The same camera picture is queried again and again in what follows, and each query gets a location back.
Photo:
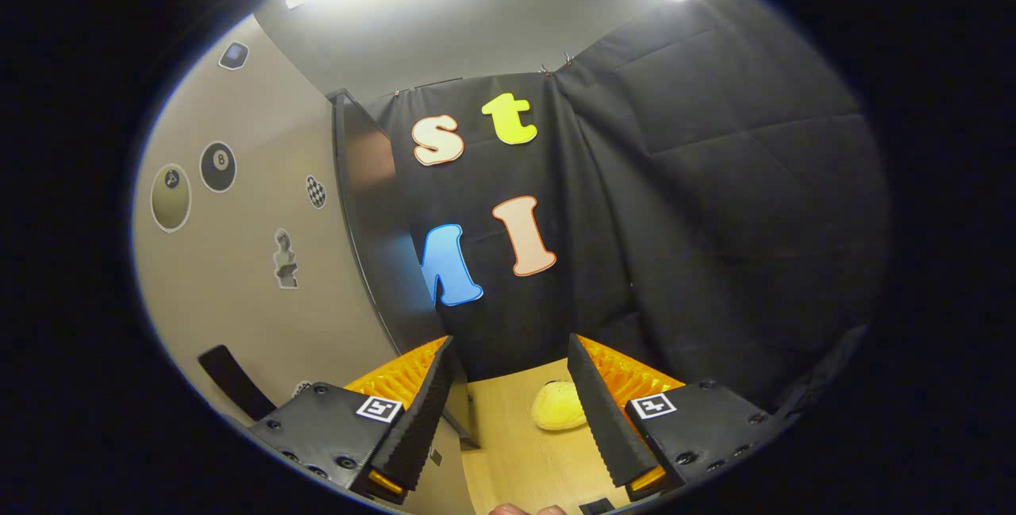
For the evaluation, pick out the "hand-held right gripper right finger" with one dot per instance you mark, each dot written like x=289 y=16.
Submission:
x=603 y=428

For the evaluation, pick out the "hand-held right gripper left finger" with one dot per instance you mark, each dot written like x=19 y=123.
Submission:
x=417 y=428

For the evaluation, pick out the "grey cabinet door with stickers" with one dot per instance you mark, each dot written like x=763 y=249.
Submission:
x=238 y=301

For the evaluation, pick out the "yellow textured sponge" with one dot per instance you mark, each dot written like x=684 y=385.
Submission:
x=556 y=408

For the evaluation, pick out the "black backdrop cloth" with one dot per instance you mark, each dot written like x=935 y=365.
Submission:
x=714 y=221

